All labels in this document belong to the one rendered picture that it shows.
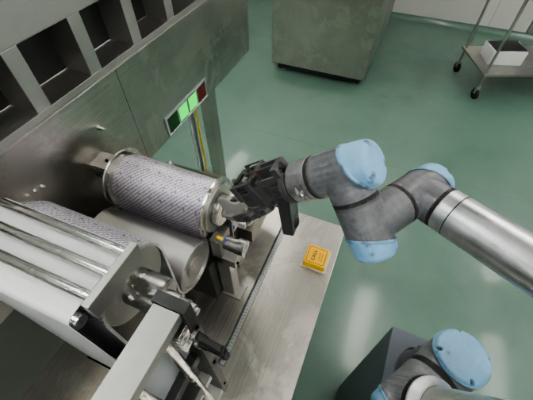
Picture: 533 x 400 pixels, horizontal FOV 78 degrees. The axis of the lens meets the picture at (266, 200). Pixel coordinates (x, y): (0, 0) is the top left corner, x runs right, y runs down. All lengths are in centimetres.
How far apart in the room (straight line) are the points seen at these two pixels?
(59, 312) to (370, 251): 44
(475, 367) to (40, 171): 97
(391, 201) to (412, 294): 165
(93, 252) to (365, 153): 41
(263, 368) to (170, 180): 54
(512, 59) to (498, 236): 345
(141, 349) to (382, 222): 37
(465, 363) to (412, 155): 227
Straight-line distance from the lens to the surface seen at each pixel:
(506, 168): 320
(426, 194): 60
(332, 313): 201
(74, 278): 53
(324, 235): 115
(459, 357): 84
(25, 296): 55
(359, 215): 52
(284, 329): 100
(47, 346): 109
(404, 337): 106
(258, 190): 61
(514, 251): 57
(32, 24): 78
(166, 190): 76
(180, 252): 74
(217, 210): 73
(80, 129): 87
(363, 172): 48
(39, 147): 81
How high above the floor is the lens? 185
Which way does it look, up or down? 51 degrees down
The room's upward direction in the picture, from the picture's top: straight up
